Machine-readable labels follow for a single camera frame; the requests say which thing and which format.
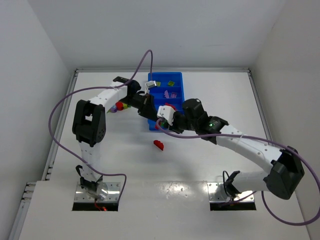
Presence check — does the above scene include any red round lego brick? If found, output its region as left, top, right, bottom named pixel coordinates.
left=115, top=101, right=125, bottom=111

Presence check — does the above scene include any purple base lego brick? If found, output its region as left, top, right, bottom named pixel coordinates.
left=164, top=90, right=170, bottom=99

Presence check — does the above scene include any purple round lego brick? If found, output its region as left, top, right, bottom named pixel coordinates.
left=110, top=105, right=118, bottom=113

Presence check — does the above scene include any lime lego brick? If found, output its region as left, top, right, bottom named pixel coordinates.
left=167, top=81, right=175, bottom=87

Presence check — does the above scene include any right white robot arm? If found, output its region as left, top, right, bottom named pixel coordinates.
left=157, top=98, right=305, bottom=201

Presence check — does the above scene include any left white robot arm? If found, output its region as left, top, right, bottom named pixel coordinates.
left=72, top=76, right=158, bottom=194

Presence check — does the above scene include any blue divided plastic tray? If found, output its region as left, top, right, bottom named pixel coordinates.
left=148, top=72, right=185, bottom=126

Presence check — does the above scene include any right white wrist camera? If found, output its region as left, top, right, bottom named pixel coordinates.
left=157, top=105, right=176, bottom=126

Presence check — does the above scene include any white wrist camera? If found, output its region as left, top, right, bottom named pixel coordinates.
left=144, top=80, right=158, bottom=94
left=157, top=105, right=176, bottom=126

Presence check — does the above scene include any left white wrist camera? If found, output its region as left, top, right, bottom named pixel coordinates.
left=144, top=80, right=158, bottom=94

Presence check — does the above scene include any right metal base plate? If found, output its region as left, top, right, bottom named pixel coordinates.
left=207, top=182, right=255, bottom=204

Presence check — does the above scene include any metal base plate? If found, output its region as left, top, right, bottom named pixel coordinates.
left=207, top=182, right=255, bottom=204
left=74, top=182, right=121, bottom=203

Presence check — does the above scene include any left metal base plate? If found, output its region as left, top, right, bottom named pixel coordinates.
left=74, top=182, right=121, bottom=203

